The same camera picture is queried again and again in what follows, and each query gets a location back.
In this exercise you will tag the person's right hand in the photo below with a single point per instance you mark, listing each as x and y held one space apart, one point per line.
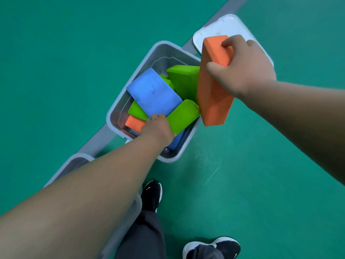
246 68

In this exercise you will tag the person's left hand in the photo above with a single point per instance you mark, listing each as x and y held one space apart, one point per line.
157 130

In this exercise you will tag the person's left fingers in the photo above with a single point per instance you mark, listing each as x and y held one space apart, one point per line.
158 116

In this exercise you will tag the person's right thumb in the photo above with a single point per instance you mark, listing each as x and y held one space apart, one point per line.
215 71

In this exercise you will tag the large orange foam block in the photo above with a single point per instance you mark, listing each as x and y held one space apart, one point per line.
213 102

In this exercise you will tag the person's right forearm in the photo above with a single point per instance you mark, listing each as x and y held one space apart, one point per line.
302 115

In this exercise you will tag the person's left forearm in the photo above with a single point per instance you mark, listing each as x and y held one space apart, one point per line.
80 196

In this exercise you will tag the green foam block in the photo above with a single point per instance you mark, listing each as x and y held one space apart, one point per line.
137 111
183 115
167 81
184 80

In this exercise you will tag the large blue foam block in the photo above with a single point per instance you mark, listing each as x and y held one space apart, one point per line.
153 93

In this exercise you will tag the small orange foam block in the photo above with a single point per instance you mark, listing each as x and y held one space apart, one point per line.
134 124

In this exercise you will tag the small blue foam block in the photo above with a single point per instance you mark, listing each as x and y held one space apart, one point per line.
176 141

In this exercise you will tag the white plastic bin lid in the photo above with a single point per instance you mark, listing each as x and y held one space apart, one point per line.
229 26

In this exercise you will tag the grey plastic bin with blocks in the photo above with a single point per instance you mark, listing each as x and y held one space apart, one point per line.
159 55

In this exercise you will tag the person's left black shoe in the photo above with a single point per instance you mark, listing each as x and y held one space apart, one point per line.
152 195

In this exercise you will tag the person's black shoe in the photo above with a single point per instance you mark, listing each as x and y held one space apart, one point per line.
227 246
152 195

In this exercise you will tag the empty grey plastic bin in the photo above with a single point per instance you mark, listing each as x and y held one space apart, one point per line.
76 162

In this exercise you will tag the person's left trouser leg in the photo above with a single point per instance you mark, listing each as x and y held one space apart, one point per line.
144 237

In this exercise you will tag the person's trouser leg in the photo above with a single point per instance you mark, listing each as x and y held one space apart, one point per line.
144 237
206 253

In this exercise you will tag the person's right trouser leg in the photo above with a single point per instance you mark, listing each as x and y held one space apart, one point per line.
206 253

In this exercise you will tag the person's right black shoe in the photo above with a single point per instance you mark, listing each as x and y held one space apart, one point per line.
227 246

